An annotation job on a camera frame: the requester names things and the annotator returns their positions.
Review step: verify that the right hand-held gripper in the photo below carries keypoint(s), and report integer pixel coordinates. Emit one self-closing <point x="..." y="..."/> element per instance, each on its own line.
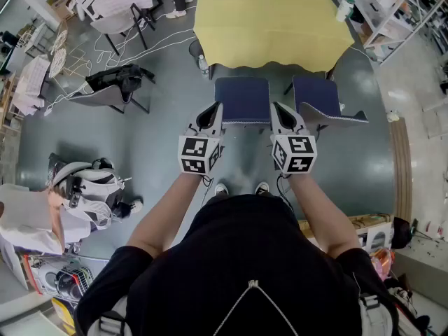
<point x="297" y="156"/>

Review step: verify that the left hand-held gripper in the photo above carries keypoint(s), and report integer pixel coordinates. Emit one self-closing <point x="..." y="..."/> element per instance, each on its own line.
<point x="196" y="152"/>

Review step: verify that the person's left forearm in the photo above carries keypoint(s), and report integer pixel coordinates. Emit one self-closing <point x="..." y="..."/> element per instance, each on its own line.
<point x="164" y="215"/>

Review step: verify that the black shoulder bag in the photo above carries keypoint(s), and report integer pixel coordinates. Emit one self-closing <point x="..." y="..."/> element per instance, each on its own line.
<point x="115" y="79"/>

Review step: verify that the person's right forearm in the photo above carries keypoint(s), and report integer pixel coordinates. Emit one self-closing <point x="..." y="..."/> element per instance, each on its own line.
<point x="325" y="215"/>

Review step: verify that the table with yellow cloth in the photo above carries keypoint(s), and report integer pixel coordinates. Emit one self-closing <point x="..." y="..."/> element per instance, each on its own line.
<point x="273" y="19"/>

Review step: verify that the clear water bottle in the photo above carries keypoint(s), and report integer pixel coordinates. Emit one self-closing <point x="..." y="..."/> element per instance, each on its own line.
<point x="203" y="65"/>

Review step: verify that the person's right black shoe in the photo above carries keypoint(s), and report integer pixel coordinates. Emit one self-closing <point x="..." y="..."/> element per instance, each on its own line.
<point x="262" y="188"/>

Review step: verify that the person's black shoe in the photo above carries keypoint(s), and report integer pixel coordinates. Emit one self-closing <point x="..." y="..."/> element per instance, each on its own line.
<point x="221" y="189"/>
<point x="262" y="188"/>

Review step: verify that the black mesh bin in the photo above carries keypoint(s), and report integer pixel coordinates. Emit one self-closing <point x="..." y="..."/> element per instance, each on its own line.
<point x="196" y="49"/>

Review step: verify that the person's left black shoe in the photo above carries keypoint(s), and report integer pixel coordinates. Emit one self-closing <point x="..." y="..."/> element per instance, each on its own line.
<point x="221" y="189"/>

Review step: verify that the small white toy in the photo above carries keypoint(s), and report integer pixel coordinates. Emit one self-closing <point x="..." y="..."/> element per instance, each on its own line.
<point x="392" y="116"/>

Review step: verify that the wooden slatted board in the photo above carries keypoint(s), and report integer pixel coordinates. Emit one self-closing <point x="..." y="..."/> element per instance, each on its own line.
<point x="402" y="170"/>

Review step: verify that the white green tumbler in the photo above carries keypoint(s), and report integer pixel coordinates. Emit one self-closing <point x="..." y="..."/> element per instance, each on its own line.
<point x="344" y="10"/>

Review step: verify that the person's black shirt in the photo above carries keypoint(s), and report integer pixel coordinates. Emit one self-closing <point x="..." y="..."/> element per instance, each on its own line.
<point x="245" y="243"/>

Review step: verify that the white shelf rack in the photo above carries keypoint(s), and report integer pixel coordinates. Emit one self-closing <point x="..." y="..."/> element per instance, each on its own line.
<point x="385" y="9"/>

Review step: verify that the black backpack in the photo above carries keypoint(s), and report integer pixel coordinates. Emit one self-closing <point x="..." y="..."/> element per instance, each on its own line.
<point x="402" y="233"/>

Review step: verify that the white lattice round stool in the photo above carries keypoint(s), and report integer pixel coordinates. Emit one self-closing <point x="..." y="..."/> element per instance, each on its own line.
<point x="56" y="61"/>
<point x="59" y="35"/>

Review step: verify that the colourful foil egg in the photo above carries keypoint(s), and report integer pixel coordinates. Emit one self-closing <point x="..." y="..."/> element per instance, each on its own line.
<point x="381" y="262"/>

